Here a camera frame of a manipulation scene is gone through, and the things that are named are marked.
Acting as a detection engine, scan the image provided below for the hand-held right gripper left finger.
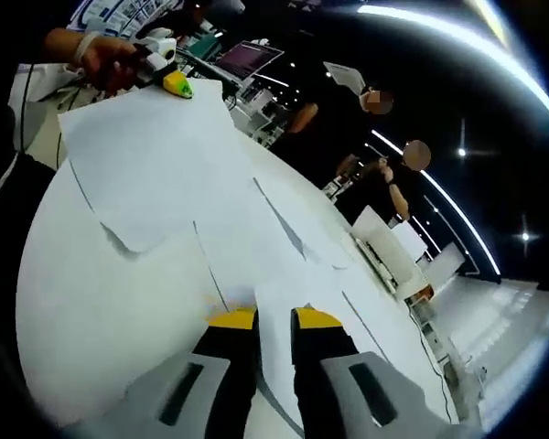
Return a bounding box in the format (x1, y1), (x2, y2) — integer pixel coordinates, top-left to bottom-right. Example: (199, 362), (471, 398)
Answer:
(61, 305), (260, 439)

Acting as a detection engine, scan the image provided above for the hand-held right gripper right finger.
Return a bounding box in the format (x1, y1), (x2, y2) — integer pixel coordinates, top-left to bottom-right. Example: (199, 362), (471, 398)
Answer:
(290, 305), (484, 439)

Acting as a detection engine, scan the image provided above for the white printing paper sheet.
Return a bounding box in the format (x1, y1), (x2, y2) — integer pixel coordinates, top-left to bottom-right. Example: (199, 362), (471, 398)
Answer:
(57, 78), (257, 255)

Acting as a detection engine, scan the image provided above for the person's left hand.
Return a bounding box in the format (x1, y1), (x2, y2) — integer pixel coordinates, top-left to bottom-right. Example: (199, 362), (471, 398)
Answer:
(81, 38), (155, 95)

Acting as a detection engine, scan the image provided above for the green panel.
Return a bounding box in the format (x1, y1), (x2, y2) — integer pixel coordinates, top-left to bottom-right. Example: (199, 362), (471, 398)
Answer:
(195, 30), (228, 61)

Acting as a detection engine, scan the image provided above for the desktop computer monitor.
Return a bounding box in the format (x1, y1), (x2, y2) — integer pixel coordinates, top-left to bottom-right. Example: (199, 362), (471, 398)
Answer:
(218, 39), (285, 82)

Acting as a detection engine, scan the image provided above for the orange chair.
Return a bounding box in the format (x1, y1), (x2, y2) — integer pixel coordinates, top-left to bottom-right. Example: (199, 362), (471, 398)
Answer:
(411, 285), (436, 305)

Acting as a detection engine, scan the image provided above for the white printer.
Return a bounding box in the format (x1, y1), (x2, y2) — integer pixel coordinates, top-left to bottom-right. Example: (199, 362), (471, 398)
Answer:
(350, 204), (430, 301)

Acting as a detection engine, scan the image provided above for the white document sheet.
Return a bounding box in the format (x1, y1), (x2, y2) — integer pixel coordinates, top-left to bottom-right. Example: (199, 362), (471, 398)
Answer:
(323, 61), (367, 95)

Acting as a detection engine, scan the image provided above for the thin ceiling light strip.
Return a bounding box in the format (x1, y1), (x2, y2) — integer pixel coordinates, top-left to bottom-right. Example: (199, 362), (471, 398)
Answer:
(370, 130), (502, 280)

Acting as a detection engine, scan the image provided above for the wide ceiling light strip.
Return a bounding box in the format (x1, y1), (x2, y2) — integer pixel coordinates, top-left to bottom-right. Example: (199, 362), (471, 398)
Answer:
(356, 4), (549, 129)

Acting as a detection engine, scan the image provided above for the blue white wall poster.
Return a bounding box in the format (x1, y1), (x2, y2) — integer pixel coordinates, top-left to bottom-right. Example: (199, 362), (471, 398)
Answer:
(70, 0), (187, 42)

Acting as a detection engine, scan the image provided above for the black device cable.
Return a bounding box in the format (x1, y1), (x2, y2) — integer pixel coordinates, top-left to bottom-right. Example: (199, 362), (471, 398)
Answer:
(17, 63), (36, 153)

